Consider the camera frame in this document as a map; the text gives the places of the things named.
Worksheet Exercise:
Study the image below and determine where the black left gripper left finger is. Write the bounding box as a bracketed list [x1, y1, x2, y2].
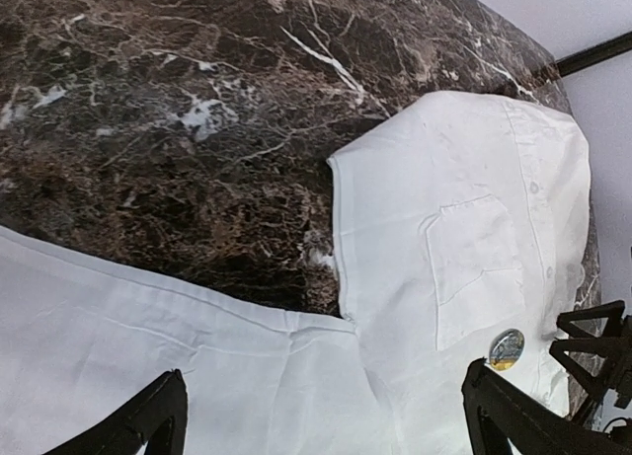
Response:
[47, 369, 188, 455]

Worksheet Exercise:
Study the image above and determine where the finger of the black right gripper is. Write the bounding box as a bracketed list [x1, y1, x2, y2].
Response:
[549, 321, 631, 406]
[556, 300, 626, 338]

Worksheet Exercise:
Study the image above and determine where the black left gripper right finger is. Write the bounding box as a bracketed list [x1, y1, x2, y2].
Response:
[461, 358, 622, 454]

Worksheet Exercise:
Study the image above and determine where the white button shirt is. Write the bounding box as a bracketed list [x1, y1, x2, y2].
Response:
[1, 92, 591, 454]

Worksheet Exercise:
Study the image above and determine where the round metallic brooch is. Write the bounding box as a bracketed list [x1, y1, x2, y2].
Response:
[488, 329, 524, 371]

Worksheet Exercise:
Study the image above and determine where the black right frame post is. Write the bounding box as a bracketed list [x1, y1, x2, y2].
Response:
[556, 32, 632, 77]

